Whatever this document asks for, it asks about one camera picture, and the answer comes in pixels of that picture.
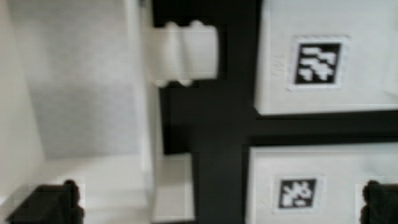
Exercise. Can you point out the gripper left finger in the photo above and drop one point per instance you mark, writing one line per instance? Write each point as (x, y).
(50, 207)

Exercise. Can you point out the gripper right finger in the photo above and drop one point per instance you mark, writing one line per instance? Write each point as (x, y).
(379, 212)

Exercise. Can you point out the white cabinet door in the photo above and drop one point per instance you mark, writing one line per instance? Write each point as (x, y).
(306, 181)
(327, 56)

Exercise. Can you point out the white cabinet body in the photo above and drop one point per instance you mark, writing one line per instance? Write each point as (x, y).
(93, 55)

